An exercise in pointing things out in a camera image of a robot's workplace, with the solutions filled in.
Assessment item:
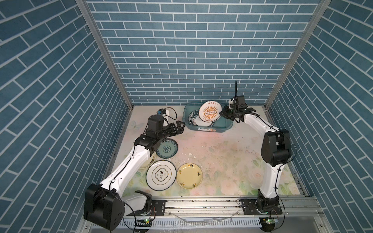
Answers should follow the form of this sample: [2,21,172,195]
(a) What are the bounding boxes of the white plate green lettered rim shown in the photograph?
[188,110,215,127]

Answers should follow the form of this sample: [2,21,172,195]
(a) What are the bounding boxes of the teal patterned small plate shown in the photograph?
[155,139,178,159]

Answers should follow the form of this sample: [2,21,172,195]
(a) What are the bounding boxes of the orange sunburst plate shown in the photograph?
[199,101,222,123]

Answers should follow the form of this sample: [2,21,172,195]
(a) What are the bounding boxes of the white plate black quatrefoil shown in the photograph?
[146,160,177,191]

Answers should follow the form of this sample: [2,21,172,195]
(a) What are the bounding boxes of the yellow plate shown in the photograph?
[176,163,203,189]

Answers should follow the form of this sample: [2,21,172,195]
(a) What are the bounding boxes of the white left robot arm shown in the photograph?
[83,115,186,231]

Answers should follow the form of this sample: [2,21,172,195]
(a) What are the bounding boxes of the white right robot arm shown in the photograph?
[220,105,291,214]

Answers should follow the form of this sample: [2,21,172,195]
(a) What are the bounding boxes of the teal plastic bin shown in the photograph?
[183,103,233,133]

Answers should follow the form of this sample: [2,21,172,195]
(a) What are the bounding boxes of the cream plate dark spot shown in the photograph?
[140,152,157,169]

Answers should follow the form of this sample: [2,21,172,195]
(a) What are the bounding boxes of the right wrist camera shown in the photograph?
[228,97,236,108]

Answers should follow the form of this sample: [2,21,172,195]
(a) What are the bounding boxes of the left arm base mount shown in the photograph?
[124,198,166,216]

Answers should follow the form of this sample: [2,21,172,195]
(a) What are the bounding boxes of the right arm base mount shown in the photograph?
[238,196,283,215]

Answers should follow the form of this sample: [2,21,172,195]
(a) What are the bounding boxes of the metal base rail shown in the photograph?
[78,196,331,233]

